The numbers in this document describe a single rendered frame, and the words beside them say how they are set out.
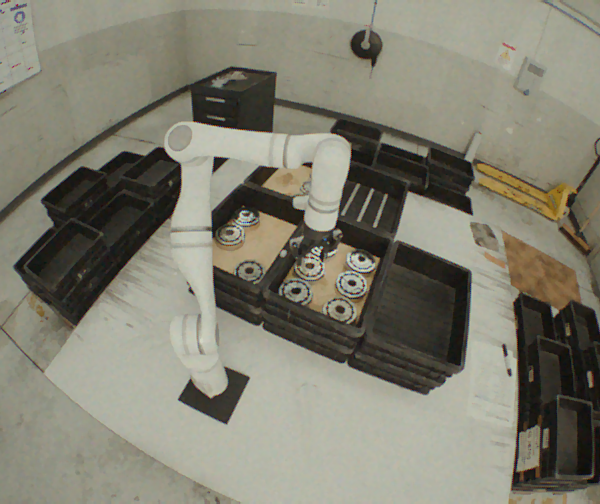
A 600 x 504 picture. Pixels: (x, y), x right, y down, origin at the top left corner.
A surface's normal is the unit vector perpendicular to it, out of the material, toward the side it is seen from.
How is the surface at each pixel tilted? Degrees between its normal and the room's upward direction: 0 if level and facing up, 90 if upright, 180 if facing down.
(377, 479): 0
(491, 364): 0
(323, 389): 0
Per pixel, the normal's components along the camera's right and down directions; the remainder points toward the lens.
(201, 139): -0.02, 0.05
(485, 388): 0.11, -0.67
